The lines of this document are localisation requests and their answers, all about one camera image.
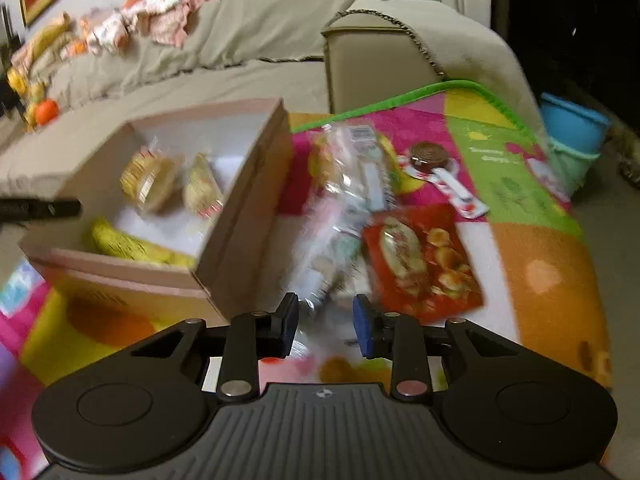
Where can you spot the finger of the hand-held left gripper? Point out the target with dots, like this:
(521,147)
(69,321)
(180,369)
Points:
(45,209)

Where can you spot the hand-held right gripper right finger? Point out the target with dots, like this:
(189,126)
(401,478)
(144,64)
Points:
(362,322)

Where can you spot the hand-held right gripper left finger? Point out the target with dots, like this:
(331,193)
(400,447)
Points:
(288,322)

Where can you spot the clear white snack packet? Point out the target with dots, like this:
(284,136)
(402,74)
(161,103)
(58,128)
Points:
(327,250)

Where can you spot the red snack packet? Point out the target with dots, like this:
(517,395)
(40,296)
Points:
(425,265)

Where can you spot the brown cardboard box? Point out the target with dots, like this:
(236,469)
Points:
(240,220)

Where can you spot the yellow snack packet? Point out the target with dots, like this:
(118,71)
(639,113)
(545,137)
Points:
(125,245)

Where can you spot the orange toy ball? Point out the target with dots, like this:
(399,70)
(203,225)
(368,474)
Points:
(46,111)

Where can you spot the round bread packet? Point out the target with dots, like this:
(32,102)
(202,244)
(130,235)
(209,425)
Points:
(150,180)

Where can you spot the yellow toy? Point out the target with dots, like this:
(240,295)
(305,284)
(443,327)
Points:
(17,80)

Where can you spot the pale bread packet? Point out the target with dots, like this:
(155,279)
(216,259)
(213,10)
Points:
(202,187)

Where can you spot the banana plush toy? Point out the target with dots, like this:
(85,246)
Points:
(47,37)

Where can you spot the colourful cartoon play mat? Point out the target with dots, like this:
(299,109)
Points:
(540,260)

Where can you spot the pile of pink clothes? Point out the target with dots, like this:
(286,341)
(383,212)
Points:
(155,15)

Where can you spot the beige sofa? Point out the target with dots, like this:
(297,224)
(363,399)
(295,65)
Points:
(250,85)

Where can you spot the green plastic bucket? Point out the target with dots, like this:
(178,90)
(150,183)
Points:
(570,167)

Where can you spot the blue plastic bucket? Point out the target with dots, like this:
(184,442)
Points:
(575,122)

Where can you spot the beige throw blanket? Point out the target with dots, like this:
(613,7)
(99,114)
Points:
(465,45)

